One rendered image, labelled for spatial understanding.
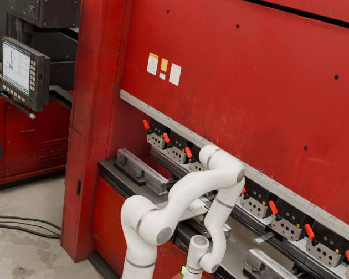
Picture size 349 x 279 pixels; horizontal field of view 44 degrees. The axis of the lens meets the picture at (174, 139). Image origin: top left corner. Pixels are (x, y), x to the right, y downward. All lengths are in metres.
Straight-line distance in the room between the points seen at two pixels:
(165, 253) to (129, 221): 1.03
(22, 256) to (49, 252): 0.20
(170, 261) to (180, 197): 1.04
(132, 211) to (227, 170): 0.40
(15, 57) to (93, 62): 0.50
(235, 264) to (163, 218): 0.87
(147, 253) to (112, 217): 1.40
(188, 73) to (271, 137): 0.63
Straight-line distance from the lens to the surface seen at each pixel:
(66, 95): 3.23
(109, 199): 3.02
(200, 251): 1.94
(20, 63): 2.89
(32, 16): 2.76
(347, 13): 1.82
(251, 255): 2.32
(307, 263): 2.45
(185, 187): 1.65
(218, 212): 1.89
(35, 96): 2.77
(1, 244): 3.68
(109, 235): 3.14
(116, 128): 3.01
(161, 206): 2.42
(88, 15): 2.81
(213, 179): 1.68
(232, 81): 2.16
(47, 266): 3.48
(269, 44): 2.02
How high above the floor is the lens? 2.29
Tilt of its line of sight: 23 degrees down
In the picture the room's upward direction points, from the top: 11 degrees clockwise
